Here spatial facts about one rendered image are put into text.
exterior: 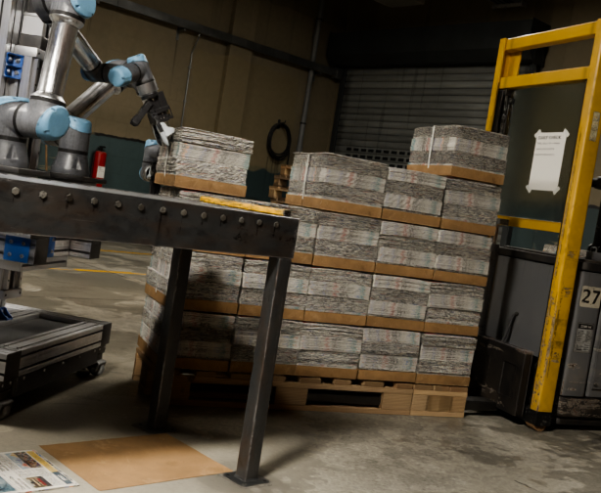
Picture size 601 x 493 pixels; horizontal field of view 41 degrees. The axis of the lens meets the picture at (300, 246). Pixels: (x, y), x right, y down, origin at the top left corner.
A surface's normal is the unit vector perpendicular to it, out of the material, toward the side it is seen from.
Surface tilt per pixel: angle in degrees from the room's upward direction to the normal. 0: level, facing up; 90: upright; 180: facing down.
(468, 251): 90
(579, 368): 90
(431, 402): 90
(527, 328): 90
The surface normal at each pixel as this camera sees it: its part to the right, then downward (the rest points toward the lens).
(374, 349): 0.38, 0.10
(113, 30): 0.67, 0.15
